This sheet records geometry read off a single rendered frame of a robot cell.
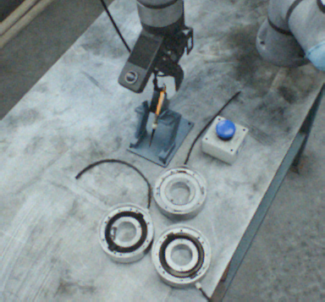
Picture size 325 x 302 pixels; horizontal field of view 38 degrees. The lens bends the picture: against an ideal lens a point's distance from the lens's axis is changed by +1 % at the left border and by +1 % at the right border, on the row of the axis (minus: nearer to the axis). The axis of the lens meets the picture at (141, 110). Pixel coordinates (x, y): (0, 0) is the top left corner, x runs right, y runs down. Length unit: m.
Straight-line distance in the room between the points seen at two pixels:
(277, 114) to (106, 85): 0.40
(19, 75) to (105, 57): 1.20
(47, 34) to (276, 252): 1.53
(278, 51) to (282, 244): 0.86
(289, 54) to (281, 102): 0.12
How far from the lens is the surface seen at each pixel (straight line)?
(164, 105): 0.93
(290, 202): 1.86
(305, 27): 0.97
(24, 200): 1.01
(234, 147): 0.95
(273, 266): 1.76
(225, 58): 1.16
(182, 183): 0.94
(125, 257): 0.87
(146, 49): 0.80
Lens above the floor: 1.65
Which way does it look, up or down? 53 degrees down
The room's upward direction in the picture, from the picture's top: 10 degrees counter-clockwise
